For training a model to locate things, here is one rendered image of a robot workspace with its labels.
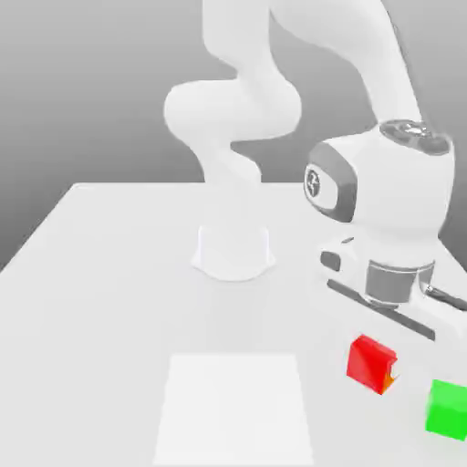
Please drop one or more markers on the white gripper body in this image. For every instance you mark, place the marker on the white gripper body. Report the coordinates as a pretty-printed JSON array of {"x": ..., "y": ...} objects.
[{"x": 386, "y": 321}]

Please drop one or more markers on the small red cube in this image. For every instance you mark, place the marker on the small red cube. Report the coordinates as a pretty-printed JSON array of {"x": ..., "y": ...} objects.
[{"x": 366, "y": 363}]

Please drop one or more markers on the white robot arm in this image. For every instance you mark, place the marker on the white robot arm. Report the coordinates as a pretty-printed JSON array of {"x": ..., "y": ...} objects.
[{"x": 394, "y": 189}]

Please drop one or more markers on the small green cube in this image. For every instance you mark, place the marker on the small green cube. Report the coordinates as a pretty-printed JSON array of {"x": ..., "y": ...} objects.
[{"x": 447, "y": 410}]

